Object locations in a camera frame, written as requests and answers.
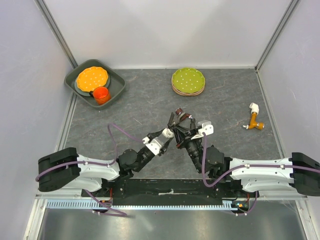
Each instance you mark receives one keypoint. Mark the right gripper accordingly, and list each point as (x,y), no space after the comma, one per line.
(182,138)

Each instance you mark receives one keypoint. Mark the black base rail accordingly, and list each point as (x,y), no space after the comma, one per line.
(169,192)

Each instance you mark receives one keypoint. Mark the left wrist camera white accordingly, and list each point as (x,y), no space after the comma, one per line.
(153,145)

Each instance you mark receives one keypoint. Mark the orange mug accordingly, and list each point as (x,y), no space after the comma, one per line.
(101,95)

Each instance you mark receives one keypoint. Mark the grey-green plate under orange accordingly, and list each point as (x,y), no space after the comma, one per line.
(79,90)

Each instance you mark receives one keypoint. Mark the maroon faucet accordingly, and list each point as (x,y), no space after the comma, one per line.
(182,115)

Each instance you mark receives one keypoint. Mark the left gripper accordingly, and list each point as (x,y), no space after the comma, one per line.
(164,150)

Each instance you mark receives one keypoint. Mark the dark green square tray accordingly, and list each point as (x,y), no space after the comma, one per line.
(116,84)

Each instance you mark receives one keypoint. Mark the white pvc elbow fitting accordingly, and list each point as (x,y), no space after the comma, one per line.
(167,133)

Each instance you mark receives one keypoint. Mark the orange faucet with white elbow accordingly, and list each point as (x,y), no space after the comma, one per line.
(253,123)

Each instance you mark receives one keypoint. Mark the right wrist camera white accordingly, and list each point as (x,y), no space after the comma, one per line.
(204,127)

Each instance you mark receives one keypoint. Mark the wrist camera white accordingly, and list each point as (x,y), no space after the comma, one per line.
(204,127)
(153,145)

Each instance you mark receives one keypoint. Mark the green polka dot plate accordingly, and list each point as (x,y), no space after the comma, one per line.
(188,80)

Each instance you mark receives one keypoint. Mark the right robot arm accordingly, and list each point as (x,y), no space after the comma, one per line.
(299,172)

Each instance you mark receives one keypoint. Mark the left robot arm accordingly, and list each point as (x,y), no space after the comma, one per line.
(68,169)

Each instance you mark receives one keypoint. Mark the dark grey metal faucet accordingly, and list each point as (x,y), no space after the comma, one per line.
(174,120)

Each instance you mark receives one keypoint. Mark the orange polka dot plate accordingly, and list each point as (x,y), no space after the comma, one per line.
(95,69)

